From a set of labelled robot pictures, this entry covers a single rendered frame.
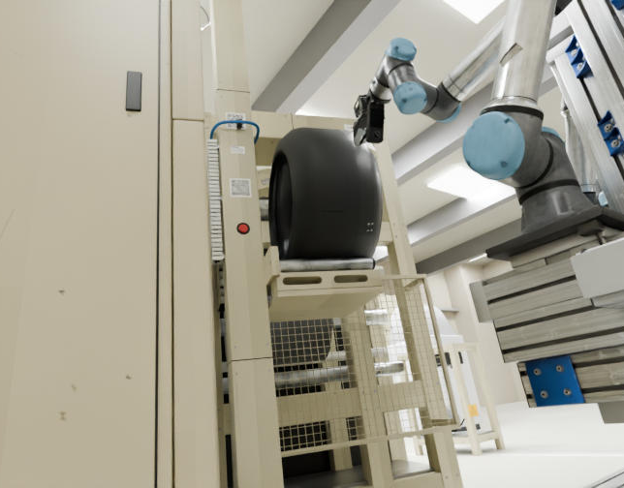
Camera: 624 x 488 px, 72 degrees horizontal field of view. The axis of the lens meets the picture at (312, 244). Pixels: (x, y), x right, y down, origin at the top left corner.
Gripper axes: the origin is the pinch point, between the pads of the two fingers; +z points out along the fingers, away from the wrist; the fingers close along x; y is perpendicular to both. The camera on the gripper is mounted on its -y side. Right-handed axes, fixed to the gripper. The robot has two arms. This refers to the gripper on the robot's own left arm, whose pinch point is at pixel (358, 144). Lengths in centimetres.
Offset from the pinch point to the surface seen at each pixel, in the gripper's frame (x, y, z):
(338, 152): 3.7, 3.4, 7.9
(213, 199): 44, -1, 31
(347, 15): -75, 227, 97
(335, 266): 5.5, -30.7, 25.7
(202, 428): 52, -82, -39
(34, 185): 73, -50, -43
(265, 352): 30, -55, 36
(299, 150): 16.2, 6.0, 10.9
